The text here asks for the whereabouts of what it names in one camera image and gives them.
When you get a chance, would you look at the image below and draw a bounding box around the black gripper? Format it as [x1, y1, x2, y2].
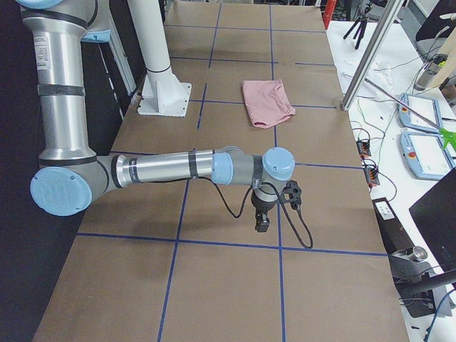
[251, 188, 277, 233]

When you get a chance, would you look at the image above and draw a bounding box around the pink Snoopy t-shirt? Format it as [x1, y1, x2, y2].
[242, 79, 296, 129]

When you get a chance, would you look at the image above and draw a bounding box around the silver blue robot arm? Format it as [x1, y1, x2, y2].
[19, 1, 295, 232]

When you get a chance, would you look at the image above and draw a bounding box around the lower orange black relay module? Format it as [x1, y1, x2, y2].
[363, 165, 380, 189]

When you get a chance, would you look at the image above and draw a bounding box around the orange black relay module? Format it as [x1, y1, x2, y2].
[363, 165, 380, 189]
[356, 140, 371, 159]

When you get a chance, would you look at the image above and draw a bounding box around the upper orange black relay module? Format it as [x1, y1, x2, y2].
[356, 140, 371, 159]

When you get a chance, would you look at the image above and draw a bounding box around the black box with white label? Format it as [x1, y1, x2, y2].
[372, 197, 415, 254]

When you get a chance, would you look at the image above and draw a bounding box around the black monitor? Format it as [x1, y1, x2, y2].
[409, 170, 456, 271]

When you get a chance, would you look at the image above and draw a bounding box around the lower blue teach pendant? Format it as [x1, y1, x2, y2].
[399, 132, 455, 181]

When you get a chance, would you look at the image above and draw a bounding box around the blue teach pendant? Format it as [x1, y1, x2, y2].
[399, 132, 455, 181]
[398, 93, 455, 134]

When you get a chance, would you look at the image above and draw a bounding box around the upper blue teach pendant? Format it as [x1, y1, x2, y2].
[398, 93, 455, 134]

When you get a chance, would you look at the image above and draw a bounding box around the metal stand with green top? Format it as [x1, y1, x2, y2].
[364, 78, 456, 149]

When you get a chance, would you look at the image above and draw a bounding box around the red cylinder tube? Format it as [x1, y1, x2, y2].
[322, 0, 338, 29]

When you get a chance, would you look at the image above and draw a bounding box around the clear water bottle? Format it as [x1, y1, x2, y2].
[414, 53, 448, 91]

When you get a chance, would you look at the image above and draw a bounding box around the black office chair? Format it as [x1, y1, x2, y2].
[415, 1, 455, 61]

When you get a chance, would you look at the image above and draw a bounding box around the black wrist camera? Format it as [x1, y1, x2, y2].
[281, 180, 302, 212]

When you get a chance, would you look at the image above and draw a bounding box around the blue cable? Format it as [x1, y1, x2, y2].
[423, 284, 456, 342]

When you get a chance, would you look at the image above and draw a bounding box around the aluminium frame post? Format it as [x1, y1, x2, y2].
[341, 0, 404, 111]

